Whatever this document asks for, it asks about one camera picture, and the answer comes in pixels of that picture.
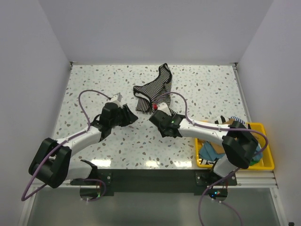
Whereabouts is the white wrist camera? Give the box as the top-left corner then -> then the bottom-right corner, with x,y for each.
110,93 -> 122,105
153,102 -> 171,116

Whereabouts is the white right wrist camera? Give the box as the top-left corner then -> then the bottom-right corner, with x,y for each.
153,102 -> 171,116

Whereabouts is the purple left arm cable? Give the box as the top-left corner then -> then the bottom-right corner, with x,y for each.
21,89 -> 113,202

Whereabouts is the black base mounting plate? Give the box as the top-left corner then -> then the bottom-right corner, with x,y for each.
70,168 -> 238,197

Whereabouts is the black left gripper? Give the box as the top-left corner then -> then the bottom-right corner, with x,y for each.
110,104 -> 138,128

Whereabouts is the yellow plastic bin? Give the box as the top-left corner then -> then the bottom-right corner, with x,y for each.
194,121 -> 275,170

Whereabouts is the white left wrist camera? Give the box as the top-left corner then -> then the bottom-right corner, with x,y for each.
110,93 -> 122,105

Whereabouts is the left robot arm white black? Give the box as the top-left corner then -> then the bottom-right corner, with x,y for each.
29,102 -> 138,188

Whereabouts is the blue tank top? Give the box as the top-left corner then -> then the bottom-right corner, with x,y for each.
199,141 -> 225,161

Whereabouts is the green tank top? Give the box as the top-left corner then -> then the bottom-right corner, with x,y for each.
250,158 -> 261,166

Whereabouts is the tan tank top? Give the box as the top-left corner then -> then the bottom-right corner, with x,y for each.
210,118 -> 234,154

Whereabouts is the black white striped tank top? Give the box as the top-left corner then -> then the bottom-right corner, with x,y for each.
133,63 -> 173,113

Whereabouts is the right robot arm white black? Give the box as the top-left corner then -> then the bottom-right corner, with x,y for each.
149,110 -> 258,185

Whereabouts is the navy white striped tank top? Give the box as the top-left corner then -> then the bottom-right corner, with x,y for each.
213,114 -> 247,128

